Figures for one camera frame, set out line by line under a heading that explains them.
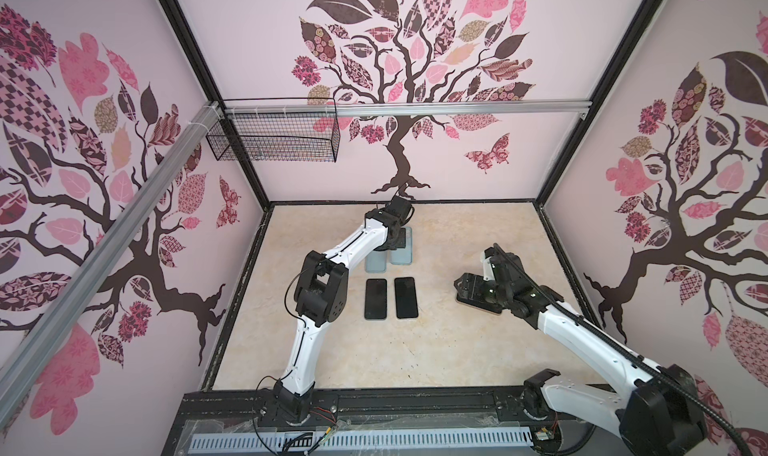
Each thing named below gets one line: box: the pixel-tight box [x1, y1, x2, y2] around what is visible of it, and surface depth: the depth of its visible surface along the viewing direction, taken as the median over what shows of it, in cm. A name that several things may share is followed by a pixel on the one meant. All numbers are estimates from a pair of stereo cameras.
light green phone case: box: [365, 250, 387, 273], surface depth 104 cm
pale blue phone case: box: [390, 227, 412, 265], surface depth 99 cm
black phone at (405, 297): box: [394, 276, 418, 319], surface depth 94 cm
